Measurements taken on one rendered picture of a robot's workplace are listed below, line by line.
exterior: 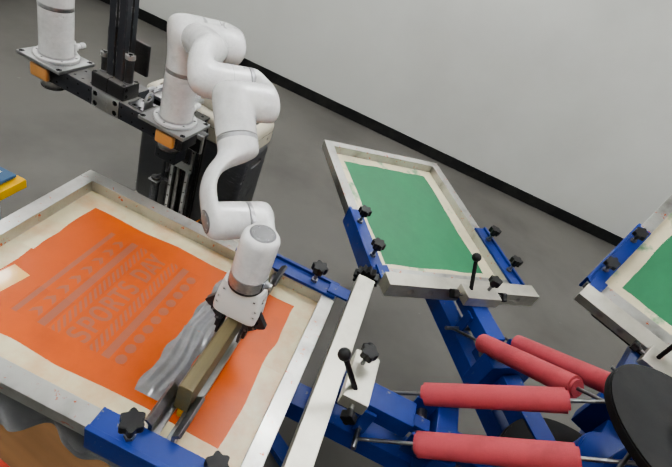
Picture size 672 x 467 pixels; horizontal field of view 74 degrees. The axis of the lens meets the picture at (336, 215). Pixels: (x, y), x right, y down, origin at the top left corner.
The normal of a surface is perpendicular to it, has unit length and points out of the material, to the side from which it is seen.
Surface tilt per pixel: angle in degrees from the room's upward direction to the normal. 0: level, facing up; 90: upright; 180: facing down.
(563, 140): 90
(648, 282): 32
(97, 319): 0
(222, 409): 0
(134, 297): 0
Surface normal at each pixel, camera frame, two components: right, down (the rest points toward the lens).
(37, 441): 0.34, -0.75
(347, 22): -0.28, 0.49
